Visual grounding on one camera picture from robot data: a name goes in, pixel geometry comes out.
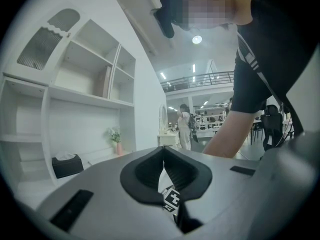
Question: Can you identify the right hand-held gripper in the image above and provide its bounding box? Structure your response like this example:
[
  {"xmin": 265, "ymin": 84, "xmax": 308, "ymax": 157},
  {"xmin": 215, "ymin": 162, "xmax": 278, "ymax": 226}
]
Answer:
[{"xmin": 158, "ymin": 167, "xmax": 182, "ymax": 214}]

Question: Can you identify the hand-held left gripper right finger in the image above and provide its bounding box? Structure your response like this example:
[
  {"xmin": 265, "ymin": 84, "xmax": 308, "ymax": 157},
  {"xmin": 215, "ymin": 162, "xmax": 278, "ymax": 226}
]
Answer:
[{"xmin": 163, "ymin": 145, "xmax": 214, "ymax": 234}]

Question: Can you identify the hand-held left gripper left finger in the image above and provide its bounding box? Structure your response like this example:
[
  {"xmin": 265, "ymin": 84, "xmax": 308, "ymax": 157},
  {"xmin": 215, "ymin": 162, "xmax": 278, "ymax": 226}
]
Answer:
[{"xmin": 119, "ymin": 145, "xmax": 165, "ymax": 207}]

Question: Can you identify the person's left forearm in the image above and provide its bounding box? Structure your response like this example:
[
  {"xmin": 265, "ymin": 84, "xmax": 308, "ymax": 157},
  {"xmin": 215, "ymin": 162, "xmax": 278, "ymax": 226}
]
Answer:
[{"xmin": 201, "ymin": 109, "xmax": 256, "ymax": 159}]

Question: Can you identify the pink vase with flowers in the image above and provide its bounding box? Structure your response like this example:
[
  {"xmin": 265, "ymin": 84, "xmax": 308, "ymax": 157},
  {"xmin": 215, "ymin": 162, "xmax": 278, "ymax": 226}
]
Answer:
[{"xmin": 104, "ymin": 125, "xmax": 125, "ymax": 157}]

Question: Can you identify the white vanity with mirror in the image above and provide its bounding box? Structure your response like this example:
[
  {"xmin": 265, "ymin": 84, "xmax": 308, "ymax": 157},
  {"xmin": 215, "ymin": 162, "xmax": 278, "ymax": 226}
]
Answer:
[{"xmin": 156, "ymin": 103, "xmax": 180, "ymax": 149}]

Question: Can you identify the black tissue box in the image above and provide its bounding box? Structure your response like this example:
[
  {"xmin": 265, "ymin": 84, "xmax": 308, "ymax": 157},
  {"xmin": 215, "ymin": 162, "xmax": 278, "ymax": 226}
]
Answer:
[{"xmin": 51, "ymin": 150, "xmax": 85, "ymax": 180}]

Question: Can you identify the black office chair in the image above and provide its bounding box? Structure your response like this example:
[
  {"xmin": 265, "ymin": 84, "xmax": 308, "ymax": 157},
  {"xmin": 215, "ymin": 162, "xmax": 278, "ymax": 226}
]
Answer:
[{"xmin": 259, "ymin": 104, "xmax": 285, "ymax": 152}]

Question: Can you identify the white shelf cabinet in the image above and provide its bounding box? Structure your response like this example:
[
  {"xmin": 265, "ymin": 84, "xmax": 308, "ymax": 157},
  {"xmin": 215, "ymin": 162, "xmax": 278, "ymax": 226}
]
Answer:
[{"xmin": 0, "ymin": 7, "xmax": 137, "ymax": 188}]

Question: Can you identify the black mezzanine railing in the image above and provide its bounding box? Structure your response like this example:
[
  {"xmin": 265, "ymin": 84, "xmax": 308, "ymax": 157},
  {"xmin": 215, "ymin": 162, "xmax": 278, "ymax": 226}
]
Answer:
[{"xmin": 159, "ymin": 70, "xmax": 236, "ymax": 93}]

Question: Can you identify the person's black shirt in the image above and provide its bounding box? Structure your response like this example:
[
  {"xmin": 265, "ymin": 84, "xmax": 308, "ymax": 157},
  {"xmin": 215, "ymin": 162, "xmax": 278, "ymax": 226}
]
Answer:
[{"xmin": 229, "ymin": 0, "xmax": 320, "ymax": 140}]

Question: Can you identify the fluted glass cabinet door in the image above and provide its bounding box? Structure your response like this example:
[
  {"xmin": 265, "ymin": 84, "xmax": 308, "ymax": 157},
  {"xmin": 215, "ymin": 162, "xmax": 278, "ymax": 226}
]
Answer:
[{"xmin": 15, "ymin": 8, "xmax": 82, "ymax": 71}]

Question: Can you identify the person's head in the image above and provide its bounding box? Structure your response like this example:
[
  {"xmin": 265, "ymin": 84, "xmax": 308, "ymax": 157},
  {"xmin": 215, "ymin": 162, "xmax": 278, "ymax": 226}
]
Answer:
[{"xmin": 172, "ymin": 0, "xmax": 253, "ymax": 31}]

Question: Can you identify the black head-mounted camera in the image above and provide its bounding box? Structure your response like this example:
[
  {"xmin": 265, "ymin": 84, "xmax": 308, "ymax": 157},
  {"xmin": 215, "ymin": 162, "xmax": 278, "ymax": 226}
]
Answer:
[{"xmin": 149, "ymin": 0, "xmax": 176, "ymax": 39}]

